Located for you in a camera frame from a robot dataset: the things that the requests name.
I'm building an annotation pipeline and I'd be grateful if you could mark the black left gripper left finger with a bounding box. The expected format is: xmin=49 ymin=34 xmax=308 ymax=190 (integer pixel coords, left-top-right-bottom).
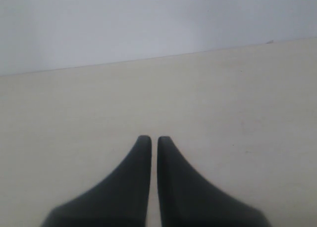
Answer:
xmin=42 ymin=135 xmax=152 ymax=227

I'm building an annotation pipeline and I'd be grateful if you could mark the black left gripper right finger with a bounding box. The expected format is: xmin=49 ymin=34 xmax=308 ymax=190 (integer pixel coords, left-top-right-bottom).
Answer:
xmin=157 ymin=136 xmax=271 ymax=227

